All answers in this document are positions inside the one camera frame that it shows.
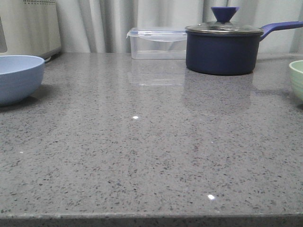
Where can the glass lid with blue knob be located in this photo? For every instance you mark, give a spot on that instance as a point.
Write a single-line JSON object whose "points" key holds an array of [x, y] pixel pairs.
{"points": [[223, 24]]}

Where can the cream toaster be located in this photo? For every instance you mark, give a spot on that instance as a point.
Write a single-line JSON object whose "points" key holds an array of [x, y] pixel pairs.
{"points": [[29, 27]]}

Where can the light green bowl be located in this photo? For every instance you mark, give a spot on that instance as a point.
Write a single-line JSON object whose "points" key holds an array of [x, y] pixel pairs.
{"points": [[296, 78]]}

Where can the clear plastic food container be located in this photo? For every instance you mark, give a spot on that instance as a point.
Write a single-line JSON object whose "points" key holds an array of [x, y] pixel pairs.
{"points": [[158, 43]]}

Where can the dark blue saucepan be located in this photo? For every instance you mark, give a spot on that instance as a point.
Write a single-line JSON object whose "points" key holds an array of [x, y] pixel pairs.
{"points": [[228, 54]]}

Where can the light blue bowl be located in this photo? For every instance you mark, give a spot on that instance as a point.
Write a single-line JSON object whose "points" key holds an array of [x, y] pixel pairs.
{"points": [[20, 76]]}

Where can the grey curtain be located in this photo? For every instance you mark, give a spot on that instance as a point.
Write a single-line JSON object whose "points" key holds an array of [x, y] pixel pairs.
{"points": [[102, 25]]}

